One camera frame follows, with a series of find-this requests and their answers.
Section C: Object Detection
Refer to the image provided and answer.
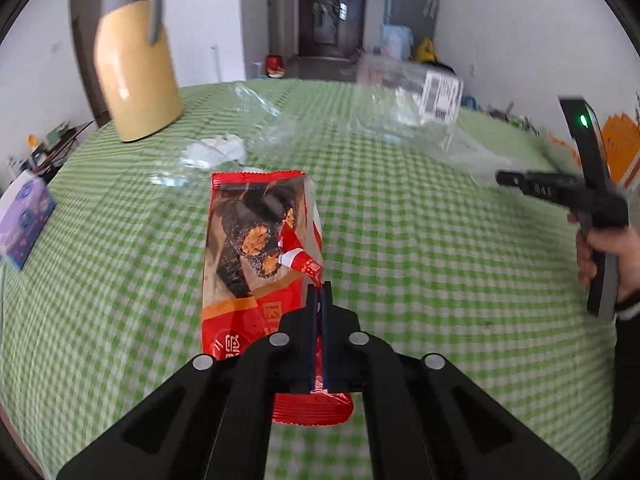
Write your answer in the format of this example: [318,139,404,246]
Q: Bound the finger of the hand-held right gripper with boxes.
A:
[495,170,530,193]

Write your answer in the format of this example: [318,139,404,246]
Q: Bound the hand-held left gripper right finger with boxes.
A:
[320,281,581,480]

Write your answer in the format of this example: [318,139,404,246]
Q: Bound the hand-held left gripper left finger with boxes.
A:
[56,284,321,480]

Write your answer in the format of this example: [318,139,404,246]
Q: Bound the red snack wrapper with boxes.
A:
[200,170,356,427]

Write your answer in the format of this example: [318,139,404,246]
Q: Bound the clear plastic bag with label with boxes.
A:
[350,55,516,181]

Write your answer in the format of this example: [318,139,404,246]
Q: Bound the person's right hand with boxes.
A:
[567,212,640,306]

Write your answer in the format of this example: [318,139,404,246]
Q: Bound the orange patterned object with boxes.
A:
[600,114,640,183]

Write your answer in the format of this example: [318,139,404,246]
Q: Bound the green checked tablecloth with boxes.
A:
[0,80,621,480]

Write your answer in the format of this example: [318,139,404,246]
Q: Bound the blue and white bag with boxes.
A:
[382,25,415,58]

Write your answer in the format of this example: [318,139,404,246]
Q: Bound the small clear plastic wrap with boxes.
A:
[150,172,191,189]

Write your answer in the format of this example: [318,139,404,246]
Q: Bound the crumpled white tissue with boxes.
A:
[182,134,247,168]

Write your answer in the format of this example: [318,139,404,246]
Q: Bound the dark brown door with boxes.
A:
[298,0,368,58]

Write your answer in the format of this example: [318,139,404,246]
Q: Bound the purple tissue pack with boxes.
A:
[0,170,57,272]

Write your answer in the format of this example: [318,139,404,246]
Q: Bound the yellow thermos jug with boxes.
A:
[94,0,186,143]

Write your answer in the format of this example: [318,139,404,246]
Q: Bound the pile of household items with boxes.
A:
[5,120,94,181]

